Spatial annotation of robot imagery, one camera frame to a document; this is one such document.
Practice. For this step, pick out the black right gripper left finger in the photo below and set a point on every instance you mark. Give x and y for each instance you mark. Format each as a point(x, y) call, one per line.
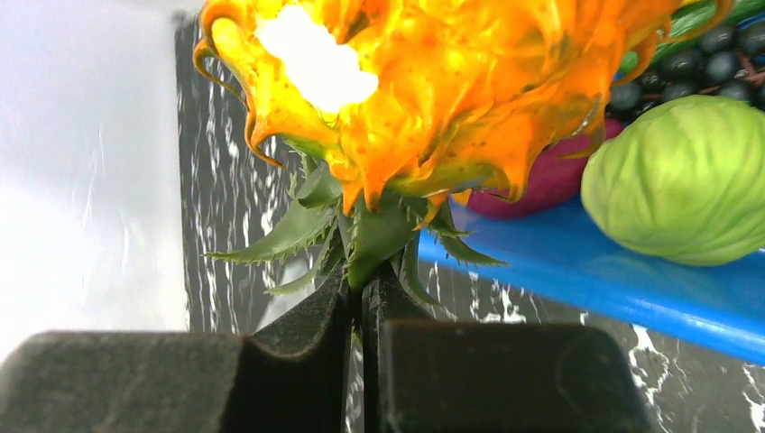
point(288, 377)

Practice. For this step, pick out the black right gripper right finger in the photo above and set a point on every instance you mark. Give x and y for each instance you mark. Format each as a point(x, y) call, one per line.
point(425, 375)

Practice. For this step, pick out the green toy cabbage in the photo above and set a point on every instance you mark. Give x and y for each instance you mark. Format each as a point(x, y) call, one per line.
point(683, 182)

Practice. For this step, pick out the blue plastic bin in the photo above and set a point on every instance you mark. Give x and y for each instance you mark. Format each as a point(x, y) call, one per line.
point(560, 254)

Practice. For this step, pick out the magenta toy dragon fruit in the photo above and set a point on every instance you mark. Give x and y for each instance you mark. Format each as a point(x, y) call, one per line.
point(553, 180)

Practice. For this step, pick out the black toy grape bunch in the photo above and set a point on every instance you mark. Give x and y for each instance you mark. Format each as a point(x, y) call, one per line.
point(726, 61)

